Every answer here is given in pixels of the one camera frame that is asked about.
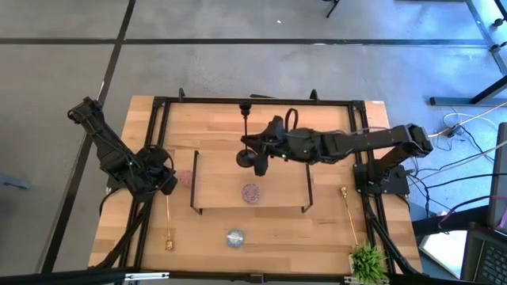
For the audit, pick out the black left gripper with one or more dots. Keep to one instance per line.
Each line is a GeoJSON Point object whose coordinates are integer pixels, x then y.
{"type": "Point", "coordinates": [158, 170]}

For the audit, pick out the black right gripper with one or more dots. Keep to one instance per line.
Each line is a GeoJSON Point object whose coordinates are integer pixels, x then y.
{"type": "Point", "coordinates": [297, 144]}

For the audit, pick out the black candlestick holder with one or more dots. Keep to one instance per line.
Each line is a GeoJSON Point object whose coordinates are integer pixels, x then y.
{"type": "Point", "coordinates": [245, 159]}

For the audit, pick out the maroon patterned round candle holder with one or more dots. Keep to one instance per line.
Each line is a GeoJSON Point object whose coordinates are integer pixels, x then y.
{"type": "Point", "coordinates": [251, 193]}

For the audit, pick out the wooden shelf riser black legs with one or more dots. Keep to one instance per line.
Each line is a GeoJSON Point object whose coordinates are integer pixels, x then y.
{"type": "Point", "coordinates": [222, 186]}

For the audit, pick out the gold candlestick holder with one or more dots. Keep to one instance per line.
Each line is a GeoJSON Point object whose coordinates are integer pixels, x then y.
{"type": "Point", "coordinates": [169, 244]}
{"type": "Point", "coordinates": [344, 192]}

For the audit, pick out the teal patterned round candle holder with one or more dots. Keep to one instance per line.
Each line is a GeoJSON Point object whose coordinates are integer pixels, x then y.
{"type": "Point", "coordinates": [235, 238]}

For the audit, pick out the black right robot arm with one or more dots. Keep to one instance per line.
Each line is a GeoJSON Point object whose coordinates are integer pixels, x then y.
{"type": "Point", "coordinates": [364, 140]}

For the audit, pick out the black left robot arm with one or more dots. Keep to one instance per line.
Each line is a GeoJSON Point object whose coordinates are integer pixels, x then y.
{"type": "Point", "coordinates": [107, 144]}

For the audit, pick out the pink patterned round candle holder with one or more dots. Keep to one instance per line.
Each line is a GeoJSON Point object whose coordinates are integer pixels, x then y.
{"type": "Point", "coordinates": [186, 179]}

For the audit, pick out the grey flat floor object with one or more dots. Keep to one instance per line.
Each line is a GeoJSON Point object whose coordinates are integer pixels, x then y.
{"type": "Point", "coordinates": [12, 182]}

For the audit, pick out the black stand leg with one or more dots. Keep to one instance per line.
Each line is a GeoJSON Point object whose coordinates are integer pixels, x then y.
{"type": "Point", "coordinates": [332, 8]}

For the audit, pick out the green artificial plant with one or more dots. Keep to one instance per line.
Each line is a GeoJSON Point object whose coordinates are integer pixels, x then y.
{"type": "Point", "coordinates": [368, 263]}

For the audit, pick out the black stand base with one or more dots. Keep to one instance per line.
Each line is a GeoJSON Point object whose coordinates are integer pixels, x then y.
{"type": "Point", "coordinates": [435, 226]}

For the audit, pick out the black office desk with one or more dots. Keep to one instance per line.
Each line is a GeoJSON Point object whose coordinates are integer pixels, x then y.
{"type": "Point", "coordinates": [455, 101]}

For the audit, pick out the white flat panel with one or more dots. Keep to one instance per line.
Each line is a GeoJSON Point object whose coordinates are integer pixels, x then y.
{"type": "Point", "coordinates": [443, 251]}

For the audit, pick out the grey computer monitor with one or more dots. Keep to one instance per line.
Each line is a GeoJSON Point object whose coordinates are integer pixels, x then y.
{"type": "Point", "coordinates": [498, 178]}

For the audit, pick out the black laptop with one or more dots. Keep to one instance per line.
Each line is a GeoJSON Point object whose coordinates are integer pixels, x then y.
{"type": "Point", "coordinates": [491, 261]}

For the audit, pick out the black office chair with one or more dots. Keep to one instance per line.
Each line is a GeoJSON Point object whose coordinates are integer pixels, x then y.
{"type": "Point", "coordinates": [498, 22]}

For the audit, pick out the black aluminium table frame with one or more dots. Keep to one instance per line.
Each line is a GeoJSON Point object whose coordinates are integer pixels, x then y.
{"type": "Point", "coordinates": [206, 101]}

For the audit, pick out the silver metal bracket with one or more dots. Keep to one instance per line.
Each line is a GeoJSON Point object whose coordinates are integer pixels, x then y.
{"type": "Point", "coordinates": [146, 276]}

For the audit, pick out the black camera gantry beam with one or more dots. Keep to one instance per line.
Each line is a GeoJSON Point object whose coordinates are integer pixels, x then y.
{"type": "Point", "coordinates": [59, 277]}

